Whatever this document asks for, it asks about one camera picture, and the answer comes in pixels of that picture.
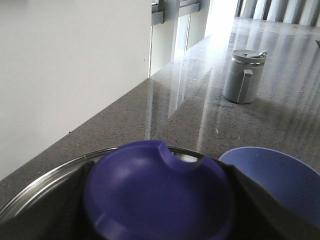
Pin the grey lidded mug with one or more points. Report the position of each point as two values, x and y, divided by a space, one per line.
244 75

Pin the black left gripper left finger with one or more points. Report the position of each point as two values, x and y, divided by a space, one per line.
59 215

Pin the light blue bowl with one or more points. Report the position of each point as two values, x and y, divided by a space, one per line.
289 180

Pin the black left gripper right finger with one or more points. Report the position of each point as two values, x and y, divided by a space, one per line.
258 216

